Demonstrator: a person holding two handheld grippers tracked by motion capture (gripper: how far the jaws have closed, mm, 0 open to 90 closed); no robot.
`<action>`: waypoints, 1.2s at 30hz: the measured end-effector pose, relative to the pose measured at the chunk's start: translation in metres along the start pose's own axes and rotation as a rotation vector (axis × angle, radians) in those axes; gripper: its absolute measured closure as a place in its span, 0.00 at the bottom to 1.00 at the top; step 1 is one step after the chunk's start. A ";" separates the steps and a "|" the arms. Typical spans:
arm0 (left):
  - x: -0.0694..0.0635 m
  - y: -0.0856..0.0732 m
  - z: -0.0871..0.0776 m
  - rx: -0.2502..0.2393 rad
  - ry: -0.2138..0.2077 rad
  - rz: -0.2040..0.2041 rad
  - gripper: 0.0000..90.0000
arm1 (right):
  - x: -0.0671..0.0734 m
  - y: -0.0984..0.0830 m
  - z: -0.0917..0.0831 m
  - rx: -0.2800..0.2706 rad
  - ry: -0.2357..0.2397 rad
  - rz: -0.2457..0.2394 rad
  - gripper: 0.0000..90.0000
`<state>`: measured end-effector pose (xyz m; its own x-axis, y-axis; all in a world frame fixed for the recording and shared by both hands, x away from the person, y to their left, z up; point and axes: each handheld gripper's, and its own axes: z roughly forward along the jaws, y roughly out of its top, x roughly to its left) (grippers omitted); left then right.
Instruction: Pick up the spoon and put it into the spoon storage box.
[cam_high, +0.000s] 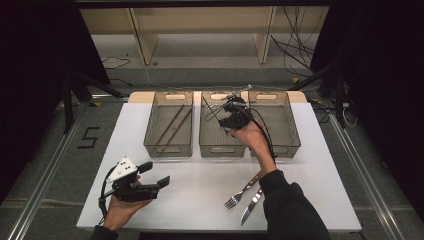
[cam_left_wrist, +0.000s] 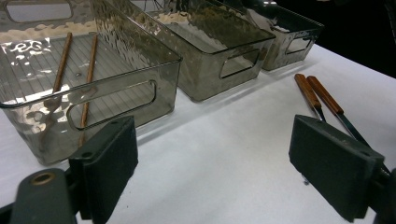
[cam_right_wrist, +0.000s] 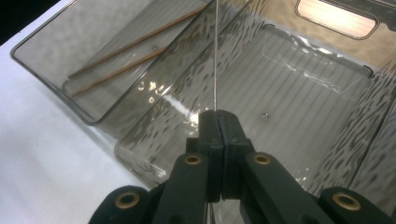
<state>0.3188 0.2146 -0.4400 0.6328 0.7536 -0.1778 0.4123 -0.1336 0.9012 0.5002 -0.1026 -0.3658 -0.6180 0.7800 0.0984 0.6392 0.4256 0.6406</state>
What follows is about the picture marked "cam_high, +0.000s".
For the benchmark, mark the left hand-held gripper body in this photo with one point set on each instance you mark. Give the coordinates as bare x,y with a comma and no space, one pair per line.
133,191

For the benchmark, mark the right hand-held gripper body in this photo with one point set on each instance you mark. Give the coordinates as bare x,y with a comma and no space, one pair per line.
243,120

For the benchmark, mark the smoky clear plastic bin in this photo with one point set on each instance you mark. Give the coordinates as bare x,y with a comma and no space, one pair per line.
153,133
213,140
283,126

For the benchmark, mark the brown chopstick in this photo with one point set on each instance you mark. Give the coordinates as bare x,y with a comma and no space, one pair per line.
178,127
170,124

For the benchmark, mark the person's right hand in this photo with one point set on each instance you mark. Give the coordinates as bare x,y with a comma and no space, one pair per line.
253,138

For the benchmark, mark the person's left hand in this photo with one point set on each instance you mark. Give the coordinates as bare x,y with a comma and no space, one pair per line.
120,213

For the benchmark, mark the white table cover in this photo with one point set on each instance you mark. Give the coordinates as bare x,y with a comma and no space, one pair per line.
200,200

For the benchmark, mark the yellow tape piece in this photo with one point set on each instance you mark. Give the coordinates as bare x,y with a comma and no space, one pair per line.
295,80
96,104

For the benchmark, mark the black stand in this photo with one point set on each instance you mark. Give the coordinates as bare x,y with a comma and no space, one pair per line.
68,106
340,100

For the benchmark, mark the light wooden desk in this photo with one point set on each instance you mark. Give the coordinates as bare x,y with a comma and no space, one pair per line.
143,40

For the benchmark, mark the black curtain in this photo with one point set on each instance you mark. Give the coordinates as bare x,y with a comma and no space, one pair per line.
30,83
393,83

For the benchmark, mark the metal floor rail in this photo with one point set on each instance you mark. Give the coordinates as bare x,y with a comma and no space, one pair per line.
368,181
35,200

